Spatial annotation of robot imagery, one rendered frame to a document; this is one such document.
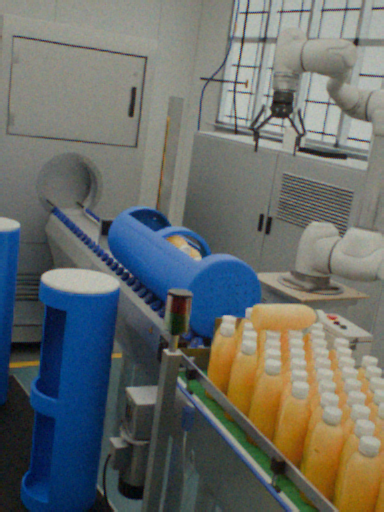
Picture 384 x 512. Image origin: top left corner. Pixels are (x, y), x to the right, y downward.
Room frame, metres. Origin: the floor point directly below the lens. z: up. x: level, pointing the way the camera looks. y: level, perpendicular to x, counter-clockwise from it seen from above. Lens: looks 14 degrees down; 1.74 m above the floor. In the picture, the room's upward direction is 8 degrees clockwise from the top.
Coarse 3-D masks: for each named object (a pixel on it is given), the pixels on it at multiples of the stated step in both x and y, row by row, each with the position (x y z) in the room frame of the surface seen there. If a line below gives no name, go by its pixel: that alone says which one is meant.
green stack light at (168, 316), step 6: (168, 312) 1.64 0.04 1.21; (168, 318) 1.64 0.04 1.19; (174, 318) 1.63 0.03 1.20; (180, 318) 1.63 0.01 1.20; (186, 318) 1.64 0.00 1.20; (168, 324) 1.64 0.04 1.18; (174, 324) 1.63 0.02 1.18; (180, 324) 1.64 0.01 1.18; (186, 324) 1.65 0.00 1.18; (168, 330) 1.64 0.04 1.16; (174, 330) 1.63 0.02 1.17; (180, 330) 1.64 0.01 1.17; (186, 330) 1.65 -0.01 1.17
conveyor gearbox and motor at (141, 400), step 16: (128, 400) 1.90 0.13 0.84; (144, 400) 1.86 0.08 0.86; (128, 416) 1.88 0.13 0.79; (144, 416) 1.85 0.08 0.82; (128, 432) 1.88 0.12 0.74; (144, 432) 1.86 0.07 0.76; (112, 448) 1.87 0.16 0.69; (128, 448) 1.86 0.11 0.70; (144, 448) 1.86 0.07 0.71; (112, 464) 1.85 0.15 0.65; (128, 464) 1.87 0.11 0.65; (144, 464) 1.87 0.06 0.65; (128, 480) 1.86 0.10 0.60; (144, 480) 1.87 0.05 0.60; (128, 496) 1.86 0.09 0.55
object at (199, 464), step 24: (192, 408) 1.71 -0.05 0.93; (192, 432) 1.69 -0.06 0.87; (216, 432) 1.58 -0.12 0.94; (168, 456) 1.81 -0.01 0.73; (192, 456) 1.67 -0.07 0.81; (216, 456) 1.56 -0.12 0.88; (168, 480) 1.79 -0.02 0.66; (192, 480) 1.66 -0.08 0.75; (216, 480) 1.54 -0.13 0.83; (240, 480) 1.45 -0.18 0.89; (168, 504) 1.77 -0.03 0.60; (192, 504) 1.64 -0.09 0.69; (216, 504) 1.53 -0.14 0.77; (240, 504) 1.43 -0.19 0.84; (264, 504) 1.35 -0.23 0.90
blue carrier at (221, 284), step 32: (128, 224) 2.80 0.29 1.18; (160, 224) 3.03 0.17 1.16; (128, 256) 2.67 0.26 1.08; (160, 256) 2.42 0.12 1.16; (224, 256) 2.23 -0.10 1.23; (160, 288) 2.35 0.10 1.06; (192, 288) 2.15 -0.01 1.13; (224, 288) 2.20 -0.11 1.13; (256, 288) 2.26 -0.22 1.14; (192, 320) 2.16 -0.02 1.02
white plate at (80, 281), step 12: (48, 276) 2.38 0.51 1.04; (60, 276) 2.41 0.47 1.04; (72, 276) 2.43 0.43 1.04; (84, 276) 2.45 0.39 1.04; (96, 276) 2.47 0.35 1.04; (108, 276) 2.49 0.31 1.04; (60, 288) 2.28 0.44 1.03; (72, 288) 2.28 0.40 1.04; (84, 288) 2.30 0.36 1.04; (96, 288) 2.32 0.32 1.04; (108, 288) 2.34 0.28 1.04
